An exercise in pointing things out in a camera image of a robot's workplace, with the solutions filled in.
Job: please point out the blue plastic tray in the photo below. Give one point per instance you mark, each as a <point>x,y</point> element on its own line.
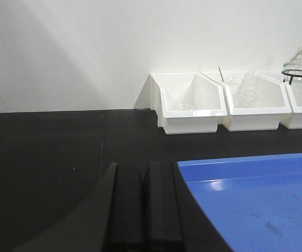
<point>254,202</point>

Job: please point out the glass beaker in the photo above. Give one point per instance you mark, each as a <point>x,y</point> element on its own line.
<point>233,83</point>

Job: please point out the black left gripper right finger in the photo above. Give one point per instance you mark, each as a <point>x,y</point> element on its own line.
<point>173,219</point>

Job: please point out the white middle storage bin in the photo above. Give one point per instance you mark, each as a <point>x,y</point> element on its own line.
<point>264,114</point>

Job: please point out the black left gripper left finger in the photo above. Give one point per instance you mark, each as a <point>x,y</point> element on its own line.
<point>85,227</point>

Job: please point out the glass alcohol lamp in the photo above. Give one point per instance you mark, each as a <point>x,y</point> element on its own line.
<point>294,63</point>

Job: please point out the white left storage bin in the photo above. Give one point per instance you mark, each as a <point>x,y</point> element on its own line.
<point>184,103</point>

